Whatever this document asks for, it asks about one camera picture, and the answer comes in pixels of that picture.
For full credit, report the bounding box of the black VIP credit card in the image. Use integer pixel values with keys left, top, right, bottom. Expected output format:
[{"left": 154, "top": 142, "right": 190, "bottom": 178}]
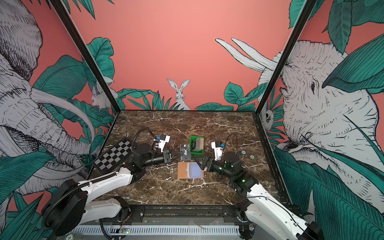
[{"left": 180, "top": 144, "right": 192, "bottom": 162}]

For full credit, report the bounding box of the tan leather card holder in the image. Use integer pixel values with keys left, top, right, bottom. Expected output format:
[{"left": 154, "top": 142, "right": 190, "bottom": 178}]
[{"left": 178, "top": 162, "right": 204, "bottom": 180}]

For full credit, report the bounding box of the green plastic tray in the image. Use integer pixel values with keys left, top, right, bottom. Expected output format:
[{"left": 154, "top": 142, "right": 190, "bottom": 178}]
[{"left": 190, "top": 136, "right": 204, "bottom": 156}]

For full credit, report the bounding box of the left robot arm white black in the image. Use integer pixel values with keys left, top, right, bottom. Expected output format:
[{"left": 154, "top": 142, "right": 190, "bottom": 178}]
[{"left": 42, "top": 144, "right": 176, "bottom": 237}]

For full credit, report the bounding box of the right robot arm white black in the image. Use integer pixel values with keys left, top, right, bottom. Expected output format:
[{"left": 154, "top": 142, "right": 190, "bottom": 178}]
[{"left": 195, "top": 152, "right": 324, "bottom": 240}]

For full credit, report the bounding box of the stack of credit cards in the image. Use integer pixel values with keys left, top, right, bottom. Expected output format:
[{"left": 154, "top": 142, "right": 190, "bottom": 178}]
[{"left": 191, "top": 138, "right": 204, "bottom": 152}]

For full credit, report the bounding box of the checkerboard calibration plate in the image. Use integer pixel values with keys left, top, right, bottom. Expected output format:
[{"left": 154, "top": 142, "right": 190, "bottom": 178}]
[{"left": 93, "top": 137, "right": 133, "bottom": 175}]

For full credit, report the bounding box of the small green circuit board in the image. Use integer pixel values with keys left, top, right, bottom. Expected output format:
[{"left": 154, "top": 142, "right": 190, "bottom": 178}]
[{"left": 119, "top": 228, "right": 130, "bottom": 234}]

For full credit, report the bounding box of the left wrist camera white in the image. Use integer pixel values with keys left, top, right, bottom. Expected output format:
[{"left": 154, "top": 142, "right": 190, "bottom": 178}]
[{"left": 154, "top": 135, "right": 171, "bottom": 152}]

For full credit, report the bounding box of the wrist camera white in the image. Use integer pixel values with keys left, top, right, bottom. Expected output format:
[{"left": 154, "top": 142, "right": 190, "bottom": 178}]
[
  {"left": 154, "top": 135, "right": 171, "bottom": 152},
  {"left": 211, "top": 141, "right": 225, "bottom": 161}
]

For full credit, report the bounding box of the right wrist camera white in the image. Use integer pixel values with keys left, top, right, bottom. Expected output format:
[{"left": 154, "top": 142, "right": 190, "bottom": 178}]
[{"left": 211, "top": 141, "right": 225, "bottom": 161}]

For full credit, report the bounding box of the black mounting rail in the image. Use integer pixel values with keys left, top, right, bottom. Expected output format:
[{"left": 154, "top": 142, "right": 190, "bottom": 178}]
[{"left": 126, "top": 204, "right": 251, "bottom": 225}]

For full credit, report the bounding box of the white slotted cable duct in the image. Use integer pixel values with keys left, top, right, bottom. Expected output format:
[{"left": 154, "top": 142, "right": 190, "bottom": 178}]
[{"left": 71, "top": 224, "right": 241, "bottom": 236}]

